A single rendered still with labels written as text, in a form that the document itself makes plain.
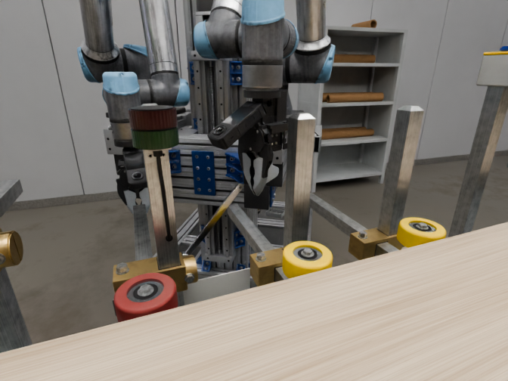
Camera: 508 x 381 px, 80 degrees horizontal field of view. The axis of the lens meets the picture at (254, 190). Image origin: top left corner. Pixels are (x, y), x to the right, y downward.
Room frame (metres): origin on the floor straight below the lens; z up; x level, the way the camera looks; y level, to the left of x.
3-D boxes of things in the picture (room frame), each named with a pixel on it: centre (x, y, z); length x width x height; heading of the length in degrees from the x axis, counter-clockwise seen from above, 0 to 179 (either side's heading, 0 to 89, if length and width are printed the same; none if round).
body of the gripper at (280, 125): (0.61, -0.02, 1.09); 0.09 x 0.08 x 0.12; 131
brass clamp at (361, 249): (0.63, -0.30, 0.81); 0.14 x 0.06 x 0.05; 111
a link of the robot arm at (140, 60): (1.24, 0.43, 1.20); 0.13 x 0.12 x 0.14; 118
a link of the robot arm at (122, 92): (0.75, 0.31, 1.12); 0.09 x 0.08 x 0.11; 28
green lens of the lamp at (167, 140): (0.41, 0.13, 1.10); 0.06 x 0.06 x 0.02
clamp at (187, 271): (0.44, 0.17, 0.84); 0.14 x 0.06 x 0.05; 111
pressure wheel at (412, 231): (0.51, -0.32, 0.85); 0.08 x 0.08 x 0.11
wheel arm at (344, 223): (0.70, -0.25, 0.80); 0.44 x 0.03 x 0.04; 21
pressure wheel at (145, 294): (0.33, 0.15, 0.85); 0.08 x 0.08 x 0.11
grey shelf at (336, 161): (3.31, -0.96, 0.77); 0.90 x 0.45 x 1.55; 108
